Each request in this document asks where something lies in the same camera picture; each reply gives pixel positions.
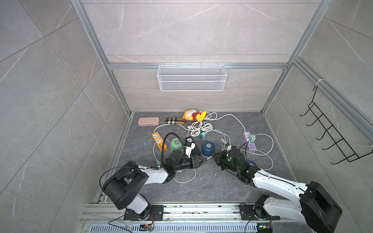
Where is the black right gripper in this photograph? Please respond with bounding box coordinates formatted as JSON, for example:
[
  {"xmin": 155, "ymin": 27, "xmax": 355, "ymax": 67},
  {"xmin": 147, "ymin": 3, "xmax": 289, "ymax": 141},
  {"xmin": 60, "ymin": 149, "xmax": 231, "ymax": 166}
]
[{"xmin": 211, "ymin": 150, "xmax": 240, "ymax": 175}]

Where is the blue meat grinder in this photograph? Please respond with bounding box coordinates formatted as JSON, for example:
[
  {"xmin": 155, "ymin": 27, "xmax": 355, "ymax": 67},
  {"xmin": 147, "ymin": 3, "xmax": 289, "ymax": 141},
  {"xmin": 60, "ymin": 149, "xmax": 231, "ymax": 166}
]
[
  {"xmin": 247, "ymin": 160, "xmax": 258, "ymax": 169},
  {"xmin": 201, "ymin": 141, "xmax": 215, "ymax": 157}
]

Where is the green usb charger cube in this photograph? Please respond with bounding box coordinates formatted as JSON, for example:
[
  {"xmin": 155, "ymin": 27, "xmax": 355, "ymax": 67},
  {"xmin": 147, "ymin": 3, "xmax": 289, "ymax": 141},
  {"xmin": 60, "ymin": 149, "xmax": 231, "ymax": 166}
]
[{"xmin": 249, "ymin": 134, "xmax": 256, "ymax": 143}]

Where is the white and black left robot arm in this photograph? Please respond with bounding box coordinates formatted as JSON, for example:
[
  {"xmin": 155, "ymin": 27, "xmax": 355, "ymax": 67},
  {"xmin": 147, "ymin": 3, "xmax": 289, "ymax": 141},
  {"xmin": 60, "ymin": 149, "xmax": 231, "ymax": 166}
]
[{"xmin": 99, "ymin": 132, "xmax": 207, "ymax": 219}]

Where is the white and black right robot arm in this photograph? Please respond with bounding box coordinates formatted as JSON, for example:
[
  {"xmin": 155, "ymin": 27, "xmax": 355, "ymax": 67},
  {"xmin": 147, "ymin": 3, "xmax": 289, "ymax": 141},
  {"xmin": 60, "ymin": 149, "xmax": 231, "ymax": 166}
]
[{"xmin": 212, "ymin": 147, "xmax": 342, "ymax": 233}]

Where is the green meat grinder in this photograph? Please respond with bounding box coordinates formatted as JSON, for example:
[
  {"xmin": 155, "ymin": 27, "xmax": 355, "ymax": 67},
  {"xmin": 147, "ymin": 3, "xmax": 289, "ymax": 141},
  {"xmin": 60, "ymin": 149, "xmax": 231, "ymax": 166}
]
[{"xmin": 170, "ymin": 138, "xmax": 184, "ymax": 152}]

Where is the black power strip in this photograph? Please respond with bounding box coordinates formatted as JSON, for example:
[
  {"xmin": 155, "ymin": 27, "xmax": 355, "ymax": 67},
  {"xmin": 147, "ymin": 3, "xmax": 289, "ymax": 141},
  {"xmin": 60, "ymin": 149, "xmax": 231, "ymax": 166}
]
[{"xmin": 185, "ymin": 137, "xmax": 195, "ymax": 147}]

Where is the teal charger plug centre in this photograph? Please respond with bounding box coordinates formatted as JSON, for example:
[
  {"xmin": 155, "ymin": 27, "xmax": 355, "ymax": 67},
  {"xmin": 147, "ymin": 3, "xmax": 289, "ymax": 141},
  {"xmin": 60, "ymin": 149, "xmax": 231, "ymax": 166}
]
[{"xmin": 199, "ymin": 132, "xmax": 207, "ymax": 139}]

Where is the purple power strip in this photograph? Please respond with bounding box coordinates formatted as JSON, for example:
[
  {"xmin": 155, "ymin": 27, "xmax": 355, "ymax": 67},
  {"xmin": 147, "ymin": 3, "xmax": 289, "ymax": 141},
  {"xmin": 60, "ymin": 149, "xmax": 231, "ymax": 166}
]
[{"xmin": 243, "ymin": 131, "xmax": 257, "ymax": 153}]

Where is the orange power strip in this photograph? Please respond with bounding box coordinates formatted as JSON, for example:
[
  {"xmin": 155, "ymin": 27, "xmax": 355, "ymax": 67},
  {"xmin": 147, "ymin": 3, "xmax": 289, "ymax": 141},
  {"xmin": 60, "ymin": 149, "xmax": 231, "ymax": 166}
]
[{"xmin": 152, "ymin": 132, "xmax": 164, "ymax": 150}]

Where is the yellow duck plush toy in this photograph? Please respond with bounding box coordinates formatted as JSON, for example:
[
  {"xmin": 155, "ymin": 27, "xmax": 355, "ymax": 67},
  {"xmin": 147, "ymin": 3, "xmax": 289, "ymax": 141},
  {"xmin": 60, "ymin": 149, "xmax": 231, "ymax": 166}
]
[{"xmin": 183, "ymin": 109, "xmax": 207, "ymax": 122}]

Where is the brown plaid pouch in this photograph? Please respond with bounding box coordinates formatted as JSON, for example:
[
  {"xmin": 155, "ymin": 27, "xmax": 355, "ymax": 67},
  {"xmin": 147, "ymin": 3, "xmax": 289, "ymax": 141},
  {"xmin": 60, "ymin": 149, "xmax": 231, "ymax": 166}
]
[{"xmin": 165, "ymin": 117, "xmax": 186, "ymax": 125}]

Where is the pink rectangular case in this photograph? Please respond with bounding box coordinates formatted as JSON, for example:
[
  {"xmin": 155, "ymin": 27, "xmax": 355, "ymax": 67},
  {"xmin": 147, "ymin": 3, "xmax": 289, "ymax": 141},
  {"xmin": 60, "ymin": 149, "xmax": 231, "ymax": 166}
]
[{"xmin": 138, "ymin": 117, "xmax": 160, "ymax": 127}]

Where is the white coiled usb cable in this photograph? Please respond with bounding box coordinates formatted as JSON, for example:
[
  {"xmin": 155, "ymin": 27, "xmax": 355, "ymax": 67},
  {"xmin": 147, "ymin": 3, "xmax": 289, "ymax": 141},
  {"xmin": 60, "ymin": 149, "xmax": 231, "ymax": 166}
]
[{"xmin": 173, "ymin": 168, "xmax": 197, "ymax": 184}]

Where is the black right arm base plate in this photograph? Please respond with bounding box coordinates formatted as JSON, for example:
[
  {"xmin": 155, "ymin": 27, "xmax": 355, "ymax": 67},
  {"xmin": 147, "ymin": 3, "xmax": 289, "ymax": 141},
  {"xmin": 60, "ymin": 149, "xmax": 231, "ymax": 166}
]
[{"xmin": 238, "ymin": 203, "xmax": 280, "ymax": 220}]

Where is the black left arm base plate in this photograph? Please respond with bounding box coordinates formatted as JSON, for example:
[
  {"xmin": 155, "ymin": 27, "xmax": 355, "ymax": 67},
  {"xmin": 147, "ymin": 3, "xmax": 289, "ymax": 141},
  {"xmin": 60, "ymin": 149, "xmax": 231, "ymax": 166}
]
[{"xmin": 123, "ymin": 205, "xmax": 165, "ymax": 221}]

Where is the white wire mesh basket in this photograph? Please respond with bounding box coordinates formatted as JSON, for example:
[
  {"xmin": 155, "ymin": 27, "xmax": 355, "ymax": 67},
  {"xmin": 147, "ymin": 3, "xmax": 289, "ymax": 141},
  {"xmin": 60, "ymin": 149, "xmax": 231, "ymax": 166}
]
[{"xmin": 157, "ymin": 65, "xmax": 227, "ymax": 92}]

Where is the black wire hook rack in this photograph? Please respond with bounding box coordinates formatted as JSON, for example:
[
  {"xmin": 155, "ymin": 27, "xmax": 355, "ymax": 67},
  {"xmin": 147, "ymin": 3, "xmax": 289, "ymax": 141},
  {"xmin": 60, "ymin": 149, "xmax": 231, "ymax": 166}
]
[{"xmin": 299, "ymin": 86, "xmax": 373, "ymax": 165}]

